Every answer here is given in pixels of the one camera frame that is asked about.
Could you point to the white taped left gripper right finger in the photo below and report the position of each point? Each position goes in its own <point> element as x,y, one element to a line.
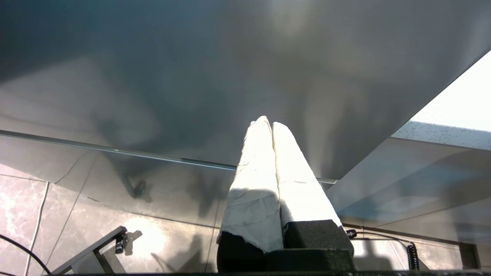
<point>299,184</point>

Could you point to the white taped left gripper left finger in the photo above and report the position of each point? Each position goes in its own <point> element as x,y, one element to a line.
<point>253,180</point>

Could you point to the grey base cabinet front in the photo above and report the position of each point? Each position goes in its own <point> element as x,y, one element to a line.
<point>414,180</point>

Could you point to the grey tall cabinet door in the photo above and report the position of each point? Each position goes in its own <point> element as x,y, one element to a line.
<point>172,76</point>

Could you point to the chrome cabinet trim strip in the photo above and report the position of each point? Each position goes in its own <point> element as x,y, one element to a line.
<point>115,148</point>

